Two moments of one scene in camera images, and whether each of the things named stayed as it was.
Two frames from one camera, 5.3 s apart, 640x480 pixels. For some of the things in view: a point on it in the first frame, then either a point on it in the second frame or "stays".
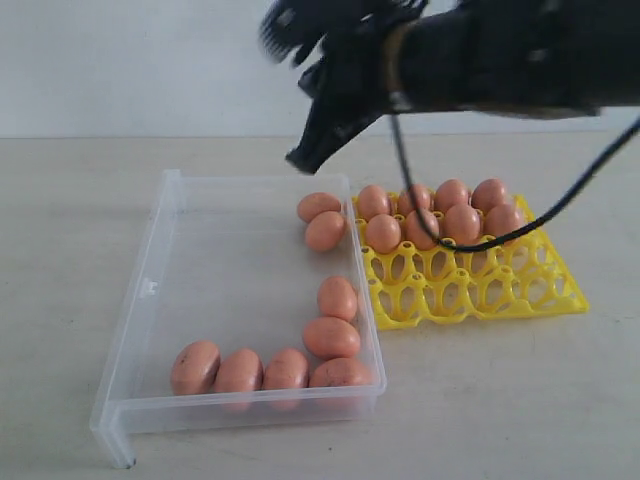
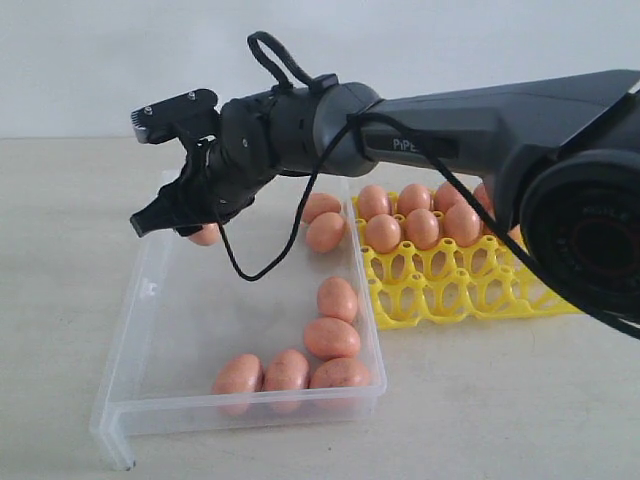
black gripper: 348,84 to 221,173
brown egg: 462,223 stays
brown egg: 372,201 stays
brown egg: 195,369 to 209,234
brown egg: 325,231 stays
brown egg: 416,232 stays
